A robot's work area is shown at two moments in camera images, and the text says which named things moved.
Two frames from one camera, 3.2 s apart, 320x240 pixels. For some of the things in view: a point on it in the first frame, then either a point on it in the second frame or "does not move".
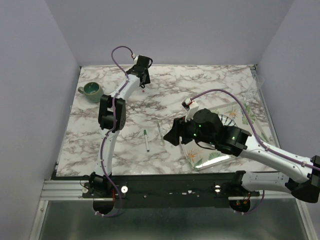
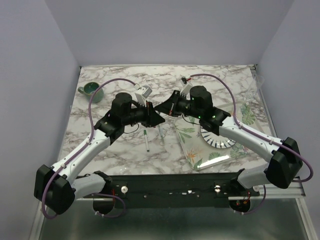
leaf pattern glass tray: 246,115 does not move
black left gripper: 147,80 to 151,116
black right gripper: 179,127 to 166,106
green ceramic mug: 93,91 does not move
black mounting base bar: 167,191 does not move
